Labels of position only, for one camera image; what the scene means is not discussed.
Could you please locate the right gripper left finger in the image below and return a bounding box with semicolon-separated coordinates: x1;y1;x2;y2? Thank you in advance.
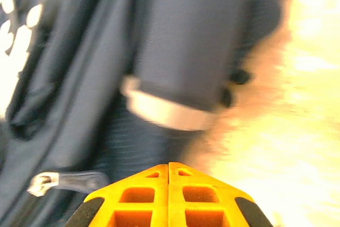
65;162;169;227

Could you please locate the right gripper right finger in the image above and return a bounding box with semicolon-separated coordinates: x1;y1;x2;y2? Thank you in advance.
168;162;274;227

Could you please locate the navy blue backpack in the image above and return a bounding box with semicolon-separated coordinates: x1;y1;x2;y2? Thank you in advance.
0;0;313;227

